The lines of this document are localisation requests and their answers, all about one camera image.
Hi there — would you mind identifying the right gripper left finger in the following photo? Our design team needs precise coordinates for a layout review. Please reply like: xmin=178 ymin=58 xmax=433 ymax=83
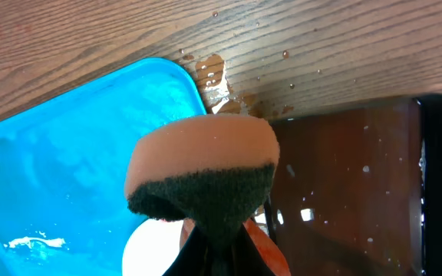
xmin=163 ymin=226 xmax=210 ymax=276

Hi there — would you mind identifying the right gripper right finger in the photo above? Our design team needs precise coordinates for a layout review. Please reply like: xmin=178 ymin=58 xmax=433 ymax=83
xmin=232 ymin=225 xmax=275 ymax=276

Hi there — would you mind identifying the light blue plate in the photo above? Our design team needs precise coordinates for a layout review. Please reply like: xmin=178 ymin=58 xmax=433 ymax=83
xmin=122 ymin=219 xmax=183 ymax=276

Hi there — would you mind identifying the orange and green sponge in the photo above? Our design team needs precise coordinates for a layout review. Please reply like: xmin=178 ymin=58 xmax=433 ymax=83
xmin=124 ymin=113 xmax=292 ymax=276

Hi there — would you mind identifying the teal plastic tray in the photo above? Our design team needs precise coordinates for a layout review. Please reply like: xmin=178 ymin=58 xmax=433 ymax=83
xmin=0 ymin=57 xmax=205 ymax=275

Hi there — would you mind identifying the black water tray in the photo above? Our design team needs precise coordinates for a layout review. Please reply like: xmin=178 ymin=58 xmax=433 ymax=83
xmin=266 ymin=94 xmax=442 ymax=275

